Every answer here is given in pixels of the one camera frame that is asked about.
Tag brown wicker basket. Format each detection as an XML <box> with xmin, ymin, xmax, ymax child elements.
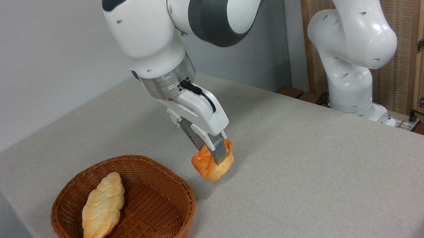
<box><xmin>43</xmin><ymin>146</ymin><xmax>201</xmax><ymax>238</ymax></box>

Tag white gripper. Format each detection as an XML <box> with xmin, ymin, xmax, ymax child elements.
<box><xmin>163</xmin><ymin>85</ymin><xmax>235</xmax><ymax>171</ymax></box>

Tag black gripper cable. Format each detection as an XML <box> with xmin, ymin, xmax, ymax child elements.
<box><xmin>179</xmin><ymin>76</ymin><xmax>218</xmax><ymax>118</ymax></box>

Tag round orange bread roll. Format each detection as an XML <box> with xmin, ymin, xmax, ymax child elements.
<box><xmin>188</xmin><ymin>137</ymin><xmax>239</xmax><ymax>185</ymax></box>

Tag long braided bread loaf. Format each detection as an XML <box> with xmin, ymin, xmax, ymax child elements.
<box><xmin>75</xmin><ymin>170</ymin><xmax>132</xmax><ymax>238</ymax></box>

